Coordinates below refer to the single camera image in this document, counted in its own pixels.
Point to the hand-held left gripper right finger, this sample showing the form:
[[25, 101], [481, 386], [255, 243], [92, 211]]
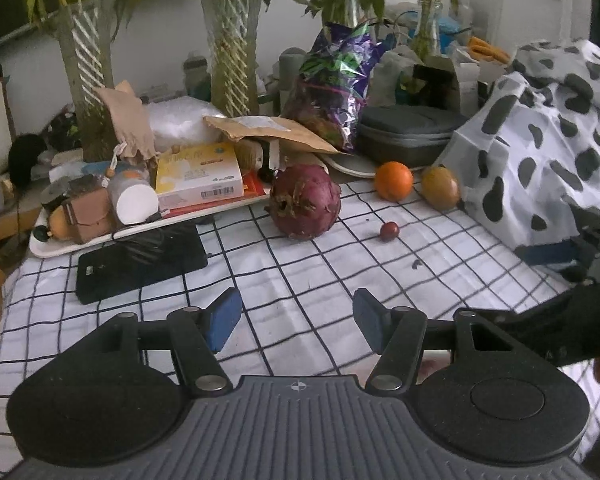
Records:
[[370, 317]]

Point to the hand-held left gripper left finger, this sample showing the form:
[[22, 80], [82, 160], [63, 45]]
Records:
[[224, 317]]

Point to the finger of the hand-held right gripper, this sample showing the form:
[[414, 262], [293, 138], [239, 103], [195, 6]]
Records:
[[547, 254]]

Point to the small dark red cherry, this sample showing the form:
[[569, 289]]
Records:
[[389, 230]]

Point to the yellow-green mango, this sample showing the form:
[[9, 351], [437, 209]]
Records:
[[440, 188]]

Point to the red dragon fruit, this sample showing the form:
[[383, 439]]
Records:
[[305, 202]]

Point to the large orange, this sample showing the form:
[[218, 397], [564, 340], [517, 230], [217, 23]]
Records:
[[393, 181]]

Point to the white checked bed sheet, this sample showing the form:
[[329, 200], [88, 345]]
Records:
[[300, 270]]

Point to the black flat device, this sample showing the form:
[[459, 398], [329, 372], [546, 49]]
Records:
[[140, 265]]

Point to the cow print blanket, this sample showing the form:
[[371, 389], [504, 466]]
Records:
[[540, 150]]

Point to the yellow cardboard box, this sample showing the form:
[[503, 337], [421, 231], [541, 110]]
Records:
[[197, 175]]

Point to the white round jar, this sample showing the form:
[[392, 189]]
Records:
[[132, 200]]

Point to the brown leather pouch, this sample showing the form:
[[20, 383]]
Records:
[[87, 215]]

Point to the grey zip case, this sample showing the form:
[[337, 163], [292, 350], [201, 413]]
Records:
[[410, 132]]

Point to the kraft paper envelope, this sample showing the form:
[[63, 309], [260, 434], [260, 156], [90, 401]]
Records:
[[270, 132]]

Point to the white tray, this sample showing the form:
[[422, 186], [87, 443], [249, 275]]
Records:
[[45, 247]]

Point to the white plastic bag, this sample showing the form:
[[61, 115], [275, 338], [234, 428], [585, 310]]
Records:
[[185, 122]]

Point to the orange packet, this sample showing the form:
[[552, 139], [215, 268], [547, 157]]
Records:
[[487, 49]]

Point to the crumpled brown paper bag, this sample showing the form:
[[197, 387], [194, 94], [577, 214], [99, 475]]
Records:
[[127, 120]]

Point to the purple foil bag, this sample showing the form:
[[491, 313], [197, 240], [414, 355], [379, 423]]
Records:
[[330, 85]]

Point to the small glass bottle with plant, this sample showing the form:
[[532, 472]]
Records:
[[427, 30]]

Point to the black fuzzy pouf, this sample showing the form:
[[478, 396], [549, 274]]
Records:
[[26, 157]]

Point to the braided plant trunk right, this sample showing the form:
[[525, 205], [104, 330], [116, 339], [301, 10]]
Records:
[[230, 50]]

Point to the braided plant trunk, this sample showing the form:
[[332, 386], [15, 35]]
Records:
[[230, 50], [87, 75]]

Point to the braided plant trunk left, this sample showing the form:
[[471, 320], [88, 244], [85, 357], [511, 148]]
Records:
[[87, 75]]

